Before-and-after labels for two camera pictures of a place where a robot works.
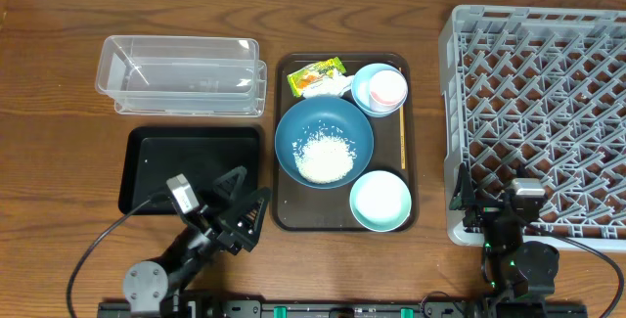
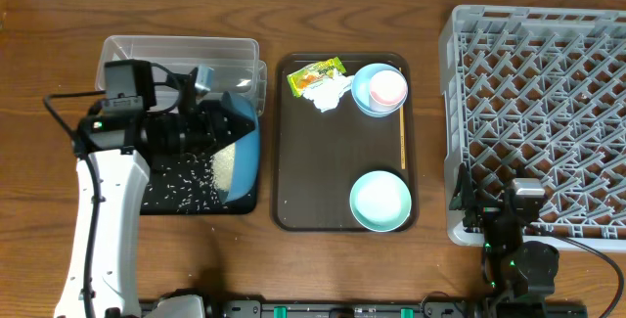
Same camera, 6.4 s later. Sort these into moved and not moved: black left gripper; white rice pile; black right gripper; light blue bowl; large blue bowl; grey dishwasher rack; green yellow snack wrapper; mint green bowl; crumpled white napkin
Moved: white rice pile; black left gripper; large blue bowl
Not moved: mint green bowl; crumpled white napkin; light blue bowl; green yellow snack wrapper; black right gripper; grey dishwasher rack
